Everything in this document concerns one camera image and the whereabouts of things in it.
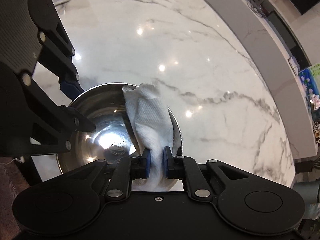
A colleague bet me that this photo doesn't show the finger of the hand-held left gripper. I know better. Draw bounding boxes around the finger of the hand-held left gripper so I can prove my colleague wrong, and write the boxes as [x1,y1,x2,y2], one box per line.
[20,73,96,155]
[37,20,85,97]

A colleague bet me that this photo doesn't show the marble television ledge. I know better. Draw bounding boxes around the marble television ledge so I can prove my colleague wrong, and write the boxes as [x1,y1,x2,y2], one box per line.
[182,0,320,160]

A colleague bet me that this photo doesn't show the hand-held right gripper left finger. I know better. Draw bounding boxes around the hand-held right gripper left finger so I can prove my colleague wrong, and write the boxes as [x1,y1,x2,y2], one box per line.
[32,148,152,202]

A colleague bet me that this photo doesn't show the potted long-leaf plant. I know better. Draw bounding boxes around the potted long-leaf plant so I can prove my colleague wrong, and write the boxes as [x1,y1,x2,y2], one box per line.
[294,155,320,180]

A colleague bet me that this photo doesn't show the white charging cable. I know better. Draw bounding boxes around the white charging cable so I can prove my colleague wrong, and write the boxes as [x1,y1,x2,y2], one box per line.
[0,156,25,166]

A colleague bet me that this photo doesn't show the black cable bundle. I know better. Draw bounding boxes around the black cable bundle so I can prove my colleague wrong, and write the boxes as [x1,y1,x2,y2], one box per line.
[246,0,267,18]

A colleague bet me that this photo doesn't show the grey set-top box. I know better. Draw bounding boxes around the grey set-top box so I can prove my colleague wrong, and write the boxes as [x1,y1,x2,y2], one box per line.
[287,56,299,69]

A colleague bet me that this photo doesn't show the grey trash bin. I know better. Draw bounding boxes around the grey trash bin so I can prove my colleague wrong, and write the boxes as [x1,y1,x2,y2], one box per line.
[292,180,320,204]

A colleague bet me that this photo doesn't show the lotus pond painting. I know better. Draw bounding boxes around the lotus pond painting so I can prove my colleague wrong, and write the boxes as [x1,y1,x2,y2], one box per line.
[297,64,320,98]

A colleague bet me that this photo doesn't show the red fabric chair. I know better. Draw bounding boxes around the red fabric chair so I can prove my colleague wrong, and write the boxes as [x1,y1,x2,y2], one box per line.
[0,164,32,233]

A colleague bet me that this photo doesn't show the black and white figurines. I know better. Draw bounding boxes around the black and white figurines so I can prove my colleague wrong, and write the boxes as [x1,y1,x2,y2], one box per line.
[312,120,320,145]

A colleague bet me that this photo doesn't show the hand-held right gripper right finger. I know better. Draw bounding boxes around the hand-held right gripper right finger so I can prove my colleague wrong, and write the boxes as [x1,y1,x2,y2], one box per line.
[163,147,285,201]

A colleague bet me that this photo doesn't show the blue steel bowl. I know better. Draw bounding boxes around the blue steel bowl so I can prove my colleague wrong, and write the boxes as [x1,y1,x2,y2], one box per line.
[57,82,185,193]

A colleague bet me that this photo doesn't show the white paper towel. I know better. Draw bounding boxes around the white paper towel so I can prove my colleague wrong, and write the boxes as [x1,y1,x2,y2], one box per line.
[122,82,182,191]

